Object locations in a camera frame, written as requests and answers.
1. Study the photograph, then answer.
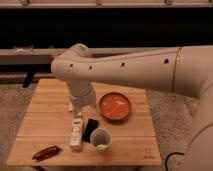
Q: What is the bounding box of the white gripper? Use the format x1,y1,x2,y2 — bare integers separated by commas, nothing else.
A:
70,90,96,117

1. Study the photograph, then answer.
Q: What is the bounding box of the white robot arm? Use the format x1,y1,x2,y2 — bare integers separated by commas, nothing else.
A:
51,44,213,171

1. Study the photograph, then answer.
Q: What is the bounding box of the white rectangular box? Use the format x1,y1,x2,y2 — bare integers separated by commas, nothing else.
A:
68,102,74,112

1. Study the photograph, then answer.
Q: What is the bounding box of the black phone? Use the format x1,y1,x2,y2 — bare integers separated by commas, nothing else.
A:
82,119,99,142

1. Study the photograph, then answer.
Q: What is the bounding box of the orange bowl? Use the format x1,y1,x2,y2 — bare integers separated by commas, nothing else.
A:
99,92,131,121

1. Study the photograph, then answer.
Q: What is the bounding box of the clear plastic cup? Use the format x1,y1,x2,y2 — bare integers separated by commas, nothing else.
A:
90,128,111,153

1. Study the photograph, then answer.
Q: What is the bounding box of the white plastic bottle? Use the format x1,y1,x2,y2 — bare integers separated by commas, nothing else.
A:
70,117,83,149

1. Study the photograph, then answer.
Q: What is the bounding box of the wooden table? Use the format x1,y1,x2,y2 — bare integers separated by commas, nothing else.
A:
7,79,161,166

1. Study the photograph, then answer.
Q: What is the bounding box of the red-brown chili pepper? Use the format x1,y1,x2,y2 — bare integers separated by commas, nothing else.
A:
32,146,60,160

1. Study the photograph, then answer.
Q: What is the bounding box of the long wooden shelf rail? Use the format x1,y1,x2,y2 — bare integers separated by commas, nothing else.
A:
0,46,213,66

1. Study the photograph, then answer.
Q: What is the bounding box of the black floor cable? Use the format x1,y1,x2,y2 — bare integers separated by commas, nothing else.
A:
164,151,185,171

